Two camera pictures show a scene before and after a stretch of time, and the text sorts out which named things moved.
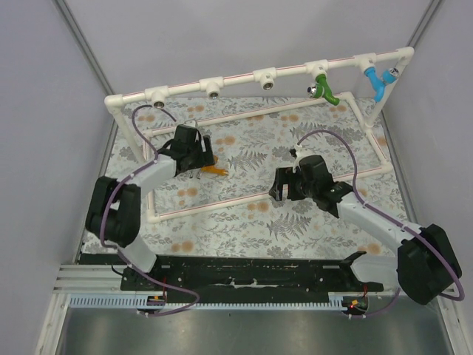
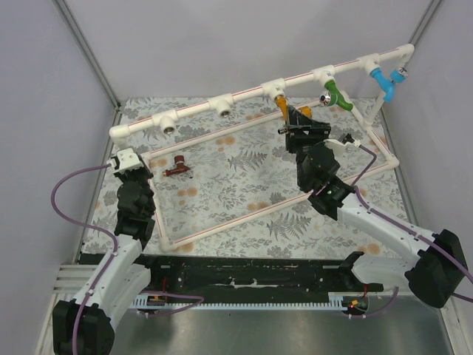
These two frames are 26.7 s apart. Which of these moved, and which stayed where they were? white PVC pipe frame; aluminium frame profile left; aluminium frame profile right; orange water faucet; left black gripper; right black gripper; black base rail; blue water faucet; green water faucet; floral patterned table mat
Moved: green water faucet; left black gripper; orange water faucet; white PVC pipe frame; blue water faucet; right black gripper
Stayed: aluminium frame profile left; floral patterned table mat; aluminium frame profile right; black base rail
